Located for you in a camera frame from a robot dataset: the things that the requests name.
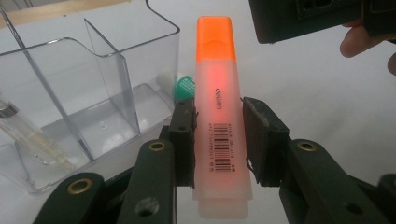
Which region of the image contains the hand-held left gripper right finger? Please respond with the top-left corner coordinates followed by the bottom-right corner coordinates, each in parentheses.
top-left (241, 96), bottom-right (390, 224)

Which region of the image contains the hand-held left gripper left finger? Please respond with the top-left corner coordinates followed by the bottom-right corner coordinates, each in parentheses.
top-left (116, 98), bottom-right (199, 224)

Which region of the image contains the orange highlighter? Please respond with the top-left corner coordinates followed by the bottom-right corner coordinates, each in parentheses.
top-left (191, 15), bottom-right (254, 220)

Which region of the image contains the clear plastic desk organizer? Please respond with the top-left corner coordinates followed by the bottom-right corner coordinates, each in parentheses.
top-left (0, 0), bottom-right (182, 196)

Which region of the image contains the clear ballpoint pen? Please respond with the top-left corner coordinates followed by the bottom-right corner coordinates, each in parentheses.
top-left (0, 92), bottom-right (77, 174)

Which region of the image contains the green and white glue stick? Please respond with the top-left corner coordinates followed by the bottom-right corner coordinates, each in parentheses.
top-left (156, 64), bottom-right (197, 105)

